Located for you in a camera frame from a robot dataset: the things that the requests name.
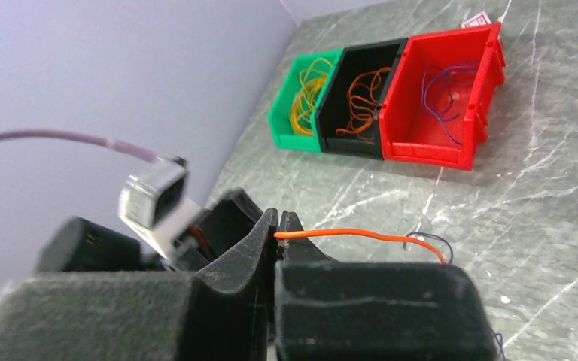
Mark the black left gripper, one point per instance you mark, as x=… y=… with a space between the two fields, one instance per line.
x=216 y=229

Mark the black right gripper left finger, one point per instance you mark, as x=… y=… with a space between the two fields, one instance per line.
x=219 y=313

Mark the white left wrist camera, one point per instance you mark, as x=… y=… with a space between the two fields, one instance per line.
x=154 y=206

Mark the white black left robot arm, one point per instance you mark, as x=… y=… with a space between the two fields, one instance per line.
x=80 y=245

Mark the black plastic bin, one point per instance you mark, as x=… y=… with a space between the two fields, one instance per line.
x=348 y=117

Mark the red plastic bin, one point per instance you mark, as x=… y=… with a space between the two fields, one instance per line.
x=436 y=108

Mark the green plastic bin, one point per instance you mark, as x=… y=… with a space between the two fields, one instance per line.
x=292 y=115

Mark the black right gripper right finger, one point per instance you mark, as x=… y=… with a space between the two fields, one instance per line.
x=331 y=310

